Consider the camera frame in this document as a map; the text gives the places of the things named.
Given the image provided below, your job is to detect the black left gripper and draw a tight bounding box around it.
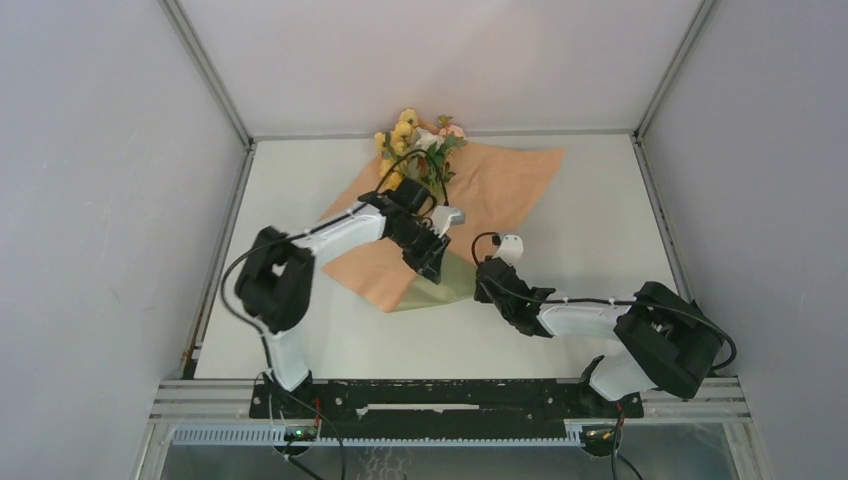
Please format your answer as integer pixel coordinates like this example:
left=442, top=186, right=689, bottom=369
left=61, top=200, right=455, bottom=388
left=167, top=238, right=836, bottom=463
left=387, top=220, right=450, bottom=284

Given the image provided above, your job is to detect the yellow fake flower bunch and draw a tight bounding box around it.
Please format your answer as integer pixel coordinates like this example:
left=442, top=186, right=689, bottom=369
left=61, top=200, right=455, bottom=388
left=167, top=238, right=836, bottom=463
left=374, top=108, right=421, bottom=191

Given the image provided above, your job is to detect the peach white fake flower bunch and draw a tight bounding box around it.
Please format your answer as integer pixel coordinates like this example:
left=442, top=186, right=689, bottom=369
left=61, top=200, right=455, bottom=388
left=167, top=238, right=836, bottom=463
left=408, top=115, right=467, bottom=204

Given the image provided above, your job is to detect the orange wrapping paper sheet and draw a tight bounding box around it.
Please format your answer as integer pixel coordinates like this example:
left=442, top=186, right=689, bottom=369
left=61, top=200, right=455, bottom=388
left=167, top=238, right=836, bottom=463
left=322, top=143, right=565, bottom=313

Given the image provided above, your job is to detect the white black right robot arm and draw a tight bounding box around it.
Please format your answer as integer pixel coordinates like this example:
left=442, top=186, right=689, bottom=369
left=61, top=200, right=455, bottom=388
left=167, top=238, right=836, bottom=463
left=474, top=257, right=737, bottom=416

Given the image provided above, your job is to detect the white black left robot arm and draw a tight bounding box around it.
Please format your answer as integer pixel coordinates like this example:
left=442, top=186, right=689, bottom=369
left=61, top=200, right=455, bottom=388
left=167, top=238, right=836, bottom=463
left=223, top=179, right=465, bottom=417

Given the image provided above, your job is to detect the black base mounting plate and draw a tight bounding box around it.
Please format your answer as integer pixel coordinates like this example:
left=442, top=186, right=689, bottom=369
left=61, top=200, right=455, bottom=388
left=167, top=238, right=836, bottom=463
left=248, top=379, right=644, bottom=442

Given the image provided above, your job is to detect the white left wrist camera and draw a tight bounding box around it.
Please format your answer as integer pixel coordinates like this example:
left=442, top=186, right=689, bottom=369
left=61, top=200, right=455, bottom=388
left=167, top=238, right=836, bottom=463
left=430, top=205, right=466, bottom=237

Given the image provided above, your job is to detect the white cable duct strip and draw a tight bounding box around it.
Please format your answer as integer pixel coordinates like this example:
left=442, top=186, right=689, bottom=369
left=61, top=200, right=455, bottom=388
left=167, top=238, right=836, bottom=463
left=171, top=425, right=585, bottom=447

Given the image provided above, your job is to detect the aluminium front frame rail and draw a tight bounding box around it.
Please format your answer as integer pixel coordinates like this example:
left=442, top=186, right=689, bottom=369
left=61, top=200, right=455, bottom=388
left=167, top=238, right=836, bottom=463
left=148, top=378, right=753, bottom=425

